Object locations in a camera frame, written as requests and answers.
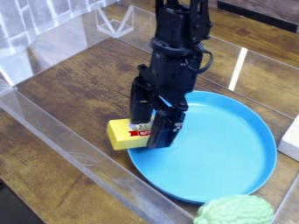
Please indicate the clear acrylic enclosure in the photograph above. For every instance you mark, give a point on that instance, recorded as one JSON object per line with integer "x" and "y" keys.
{"x": 68, "y": 58}

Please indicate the yellow butter brick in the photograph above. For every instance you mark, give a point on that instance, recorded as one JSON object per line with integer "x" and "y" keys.
{"x": 126, "y": 135}

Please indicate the green cabbage toy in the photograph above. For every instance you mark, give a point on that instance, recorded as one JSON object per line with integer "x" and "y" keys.
{"x": 241, "y": 209}

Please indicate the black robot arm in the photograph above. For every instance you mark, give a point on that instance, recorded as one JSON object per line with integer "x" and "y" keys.
{"x": 181, "y": 25}

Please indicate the blue round tray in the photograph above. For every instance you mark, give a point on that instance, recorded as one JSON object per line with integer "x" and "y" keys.
{"x": 223, "y": 154}

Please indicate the white block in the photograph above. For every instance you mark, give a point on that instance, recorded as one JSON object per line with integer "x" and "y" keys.
{"x": 288, "y": 144}

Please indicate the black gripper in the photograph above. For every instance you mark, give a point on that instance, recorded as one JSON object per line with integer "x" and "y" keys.
{"x": 166, "y": 79}

